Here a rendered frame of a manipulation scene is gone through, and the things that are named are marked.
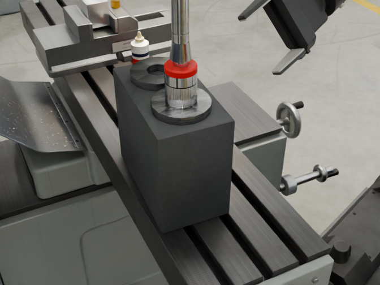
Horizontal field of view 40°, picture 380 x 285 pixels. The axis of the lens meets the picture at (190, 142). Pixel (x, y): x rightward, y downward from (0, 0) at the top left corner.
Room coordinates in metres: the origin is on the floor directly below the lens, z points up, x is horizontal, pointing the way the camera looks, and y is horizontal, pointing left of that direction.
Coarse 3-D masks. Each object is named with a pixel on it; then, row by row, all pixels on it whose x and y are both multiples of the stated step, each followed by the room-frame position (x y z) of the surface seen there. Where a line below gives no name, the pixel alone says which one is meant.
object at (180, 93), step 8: (168, 80) 0.63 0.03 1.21; (176, 80) 0.62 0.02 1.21; (184, 80) 0.62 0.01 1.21; (192, 80) 0.63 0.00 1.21; (168, 88) 0.63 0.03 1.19; (176, 88) 0.63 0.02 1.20; (184, 88) 0.63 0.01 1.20; (192, 88) 0.63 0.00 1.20; (168, 96) 0.63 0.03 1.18; (176, 96) 0.62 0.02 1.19; (184, 96) 0.62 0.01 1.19; (192, 96) 0.63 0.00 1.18; (168, 104) 0.63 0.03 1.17; (176, 104) 0.62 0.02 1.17; (184, 104) 0.62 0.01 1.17; (192, 104) 0.63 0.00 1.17
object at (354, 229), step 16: (368, 192) 1.07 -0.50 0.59; (352, 208) 1.01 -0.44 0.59; (368, 208) 1.01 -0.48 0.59; (336, 224) 0.96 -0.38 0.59; (352, 224) 0.95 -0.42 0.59; (368, 224) 0.95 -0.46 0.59; (336, 240) 0.88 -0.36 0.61; (352, 240) 0.90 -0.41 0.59; (368, 240) 0.90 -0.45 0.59; (336, 256) 0.81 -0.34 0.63; (352, 256) 0.83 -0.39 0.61; (368, 256) 0.84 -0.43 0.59; (336, 272) 0.78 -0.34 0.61; (352, 272) 0.78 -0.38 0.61; (368, 272) 0.80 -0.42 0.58
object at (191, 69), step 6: (168, 60) 0.66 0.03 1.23; (192, 60) 0.66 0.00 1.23; (168, 66) 0.64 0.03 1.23; (174, 66) 0.64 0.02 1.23; (192, 66) 0.64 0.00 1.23; (168, 72) 0.63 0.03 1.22; (174, 72) 0.63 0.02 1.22; (180, 72) 0.62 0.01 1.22; (186, 72) 0.63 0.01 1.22; (192, 72) 0.63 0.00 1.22; (180, 78) 0.62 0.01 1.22
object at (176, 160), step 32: (160, 64) 0.76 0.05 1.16; (128, 96) 0.69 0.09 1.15; (160, 96) 0.66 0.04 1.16; (128, 128) 0.70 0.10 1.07; (160, 128) 0.59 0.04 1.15; (192, 128) 0.59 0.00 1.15; (224, 128) 0.61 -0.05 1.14; (128, 160) 0.72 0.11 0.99; (160, 160) 0.57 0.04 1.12; (192, 160) 0.59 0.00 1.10; (224, 160) 0.61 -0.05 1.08; (160, 192) 0.57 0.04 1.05; (192, 192) 0.59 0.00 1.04; (224, 192) 0.61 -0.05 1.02; (160, 224) 0.57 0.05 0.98
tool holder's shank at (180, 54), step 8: (176, 0) 0.64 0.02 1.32; (184, 0) 0.64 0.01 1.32; (176, 8) 0.64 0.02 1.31; (184, 8) 0.64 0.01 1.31; (176, 16) 0.64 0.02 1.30; (184, 16) 0.64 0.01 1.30; (176, 24) 0.64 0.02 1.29; (184, 24) 0.64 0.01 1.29; (176, 32) 0.64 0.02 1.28; (184, 32) 0.64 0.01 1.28; (176, 40) 0.64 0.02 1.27; (184, 40) 0.64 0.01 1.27; (176, 48) 0.64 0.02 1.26; (184, 48) 0.64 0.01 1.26; (176, 56) 0.63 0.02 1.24; (184, 56) 0.63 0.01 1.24; (176, 64) 0.64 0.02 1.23; (184, 64) 0.64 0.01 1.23
